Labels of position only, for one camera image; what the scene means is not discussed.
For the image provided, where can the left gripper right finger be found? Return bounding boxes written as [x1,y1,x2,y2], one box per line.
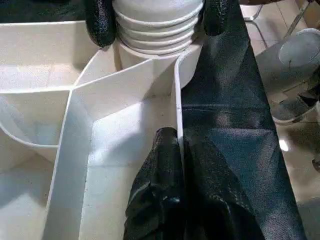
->
[184,136,266,240]

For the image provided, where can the white plastic table leg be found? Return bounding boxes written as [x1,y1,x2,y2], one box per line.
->
[112,0,205,58]

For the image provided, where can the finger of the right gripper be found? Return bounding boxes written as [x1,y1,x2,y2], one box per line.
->
[83,0,118,48]
[203,0,232,36]

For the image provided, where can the black work mat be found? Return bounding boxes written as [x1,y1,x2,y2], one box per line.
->
[0,0,308,240]

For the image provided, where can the white plastic table top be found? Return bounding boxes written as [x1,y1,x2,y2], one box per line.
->
[0,19,201,240]

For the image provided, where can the silver metal rod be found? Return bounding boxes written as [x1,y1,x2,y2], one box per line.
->
[283,2,312,38]

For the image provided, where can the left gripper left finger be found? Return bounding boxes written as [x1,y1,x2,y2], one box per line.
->
[123,126,187,240]

